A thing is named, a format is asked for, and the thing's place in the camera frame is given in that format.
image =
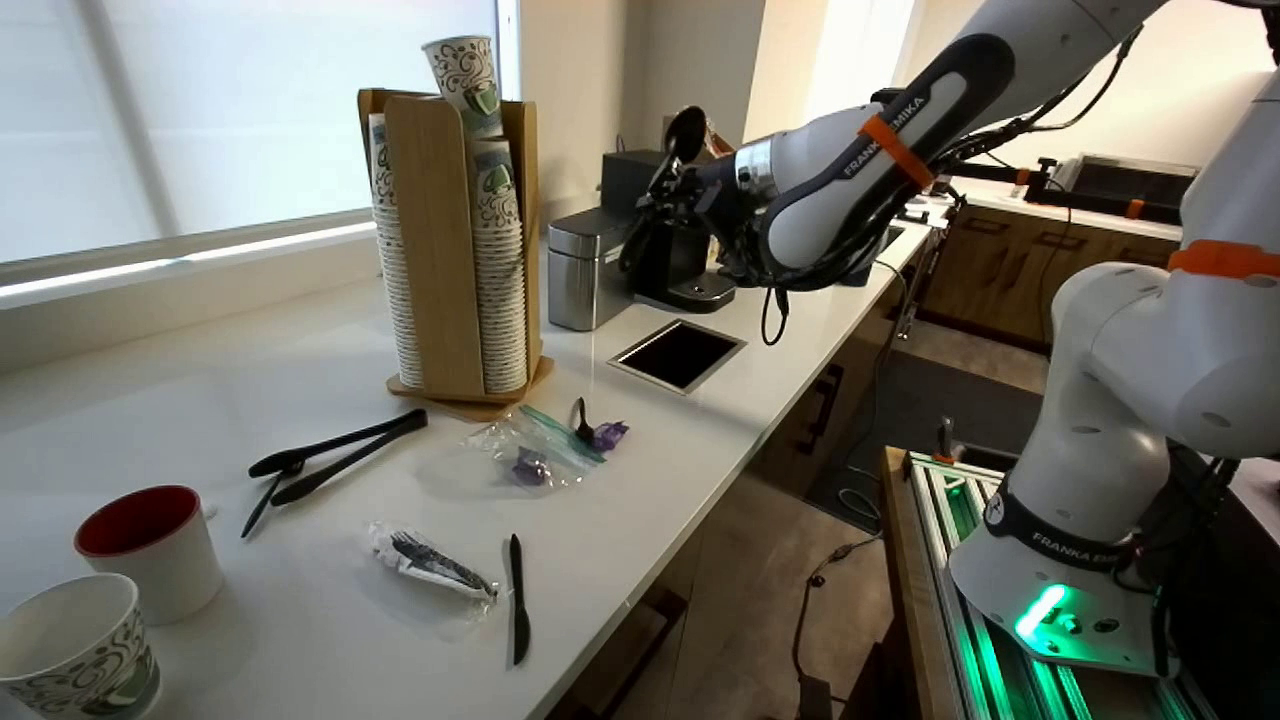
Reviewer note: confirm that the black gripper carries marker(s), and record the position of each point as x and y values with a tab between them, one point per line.
729	204

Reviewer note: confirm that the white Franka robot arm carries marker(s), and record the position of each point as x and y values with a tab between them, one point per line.
1134	362

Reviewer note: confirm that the grey box behind machine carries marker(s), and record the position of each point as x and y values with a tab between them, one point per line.
628	182

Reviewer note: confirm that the black coffee machine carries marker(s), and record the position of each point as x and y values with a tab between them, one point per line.
667	261

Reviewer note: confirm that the silver metal canister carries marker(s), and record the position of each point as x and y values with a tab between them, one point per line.
581	273

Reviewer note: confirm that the black tablet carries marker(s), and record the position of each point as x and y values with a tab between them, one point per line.
677	352

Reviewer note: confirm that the tall patterned paper cup stack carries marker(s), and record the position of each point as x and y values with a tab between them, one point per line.
491	212

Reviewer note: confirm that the wooden cup holder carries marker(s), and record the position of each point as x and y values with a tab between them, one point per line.
447	255

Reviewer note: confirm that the small black plastic utensil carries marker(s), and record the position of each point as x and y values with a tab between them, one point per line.
581	421

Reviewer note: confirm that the loose purple candy wrapper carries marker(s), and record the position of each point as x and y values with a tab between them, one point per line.
608	435

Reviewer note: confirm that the clear zip bag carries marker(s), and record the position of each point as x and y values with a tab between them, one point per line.
542	444

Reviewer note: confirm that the short patterned paper cup stack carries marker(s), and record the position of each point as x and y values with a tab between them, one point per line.
393	255

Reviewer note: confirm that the purple candy inside bag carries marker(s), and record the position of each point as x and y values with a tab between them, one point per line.
531	464

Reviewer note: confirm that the brown wooden cabinet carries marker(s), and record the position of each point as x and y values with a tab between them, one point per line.
1012	273

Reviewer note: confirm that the long black serving utensil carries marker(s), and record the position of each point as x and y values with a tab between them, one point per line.
342	443
335	469

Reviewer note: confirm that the black plastic fork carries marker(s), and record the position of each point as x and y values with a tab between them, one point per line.
264	504

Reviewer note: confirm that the red lined white cup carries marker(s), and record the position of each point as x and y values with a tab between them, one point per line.
162	546

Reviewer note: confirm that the aluminium rail robot stand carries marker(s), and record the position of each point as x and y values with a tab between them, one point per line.
934	585

